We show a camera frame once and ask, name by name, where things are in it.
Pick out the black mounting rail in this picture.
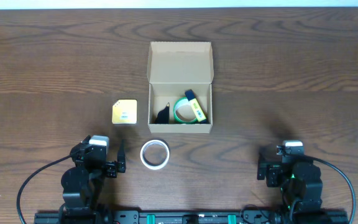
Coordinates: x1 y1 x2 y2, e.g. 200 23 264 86
34 210 348 224

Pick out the yellow sticky note pad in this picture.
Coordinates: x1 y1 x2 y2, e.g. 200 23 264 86
112 99 137 124

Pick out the left black cable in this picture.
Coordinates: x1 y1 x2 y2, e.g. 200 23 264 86
16 154 74 224

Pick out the brown cardboard box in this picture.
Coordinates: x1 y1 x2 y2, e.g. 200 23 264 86
147 42 214 133

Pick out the green tape roll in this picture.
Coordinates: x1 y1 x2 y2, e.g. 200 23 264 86
173 97 198 124

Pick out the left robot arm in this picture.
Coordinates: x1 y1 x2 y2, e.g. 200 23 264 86
61 135 126 216

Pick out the right black cable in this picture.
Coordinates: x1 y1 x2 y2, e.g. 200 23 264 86
309 154 357 224

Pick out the white tape roll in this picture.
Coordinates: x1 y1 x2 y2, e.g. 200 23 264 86
140 139 170 170

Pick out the black yellow correction tape dispenser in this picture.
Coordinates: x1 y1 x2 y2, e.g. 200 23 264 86
154 103 170 124

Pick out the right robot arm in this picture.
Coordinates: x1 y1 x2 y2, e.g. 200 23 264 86
257 144 323 215

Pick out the black cable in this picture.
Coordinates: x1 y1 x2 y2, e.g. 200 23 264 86
16 154 74 224
309 154 357 224

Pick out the yellow highlighter pen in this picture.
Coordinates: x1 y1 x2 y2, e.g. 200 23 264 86
185 90 208 124

